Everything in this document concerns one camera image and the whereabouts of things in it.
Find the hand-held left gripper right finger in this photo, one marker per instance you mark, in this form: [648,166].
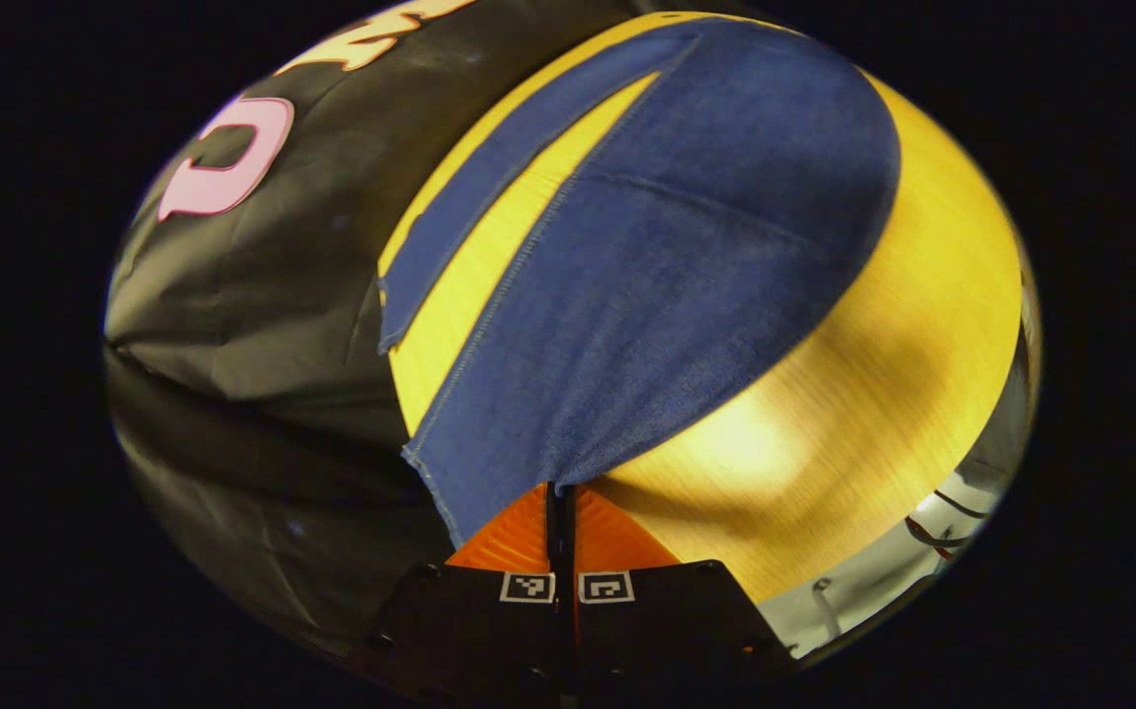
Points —
[647,630]

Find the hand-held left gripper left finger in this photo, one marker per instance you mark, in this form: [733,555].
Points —
[489,630]

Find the blue denim jeans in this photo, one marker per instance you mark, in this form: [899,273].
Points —
[666,276]

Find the black backdrop cloth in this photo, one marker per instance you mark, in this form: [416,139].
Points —
[263,325]

